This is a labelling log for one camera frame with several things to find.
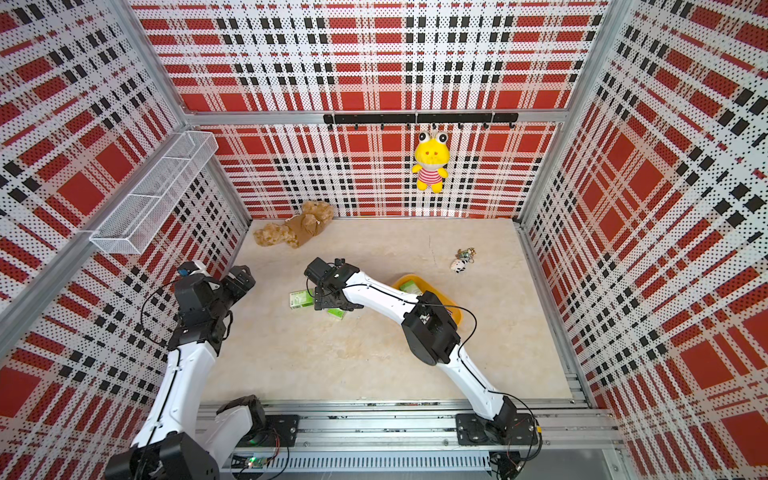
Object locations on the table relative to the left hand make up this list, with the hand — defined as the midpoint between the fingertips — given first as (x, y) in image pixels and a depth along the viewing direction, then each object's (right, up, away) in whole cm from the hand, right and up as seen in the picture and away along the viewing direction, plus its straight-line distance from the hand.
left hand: (244, 276), depth 81 cm
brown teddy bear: (+6, +14, +26) cm, 30 cm away
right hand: (+25, -8, +10) cm, 28 cm away
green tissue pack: (+11, -9, +15) cm, 20 cm away
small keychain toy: (+66, +4, +27) cm, 71 cm away
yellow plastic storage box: (+51, -5, +16) cm, 54 cm away
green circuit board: (+9, -43, -12) cm, 45 cm away
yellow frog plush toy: (+53, +36, +10) cm, 65 cm away
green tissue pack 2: (+23, -13, +12) cm, 29 cm away
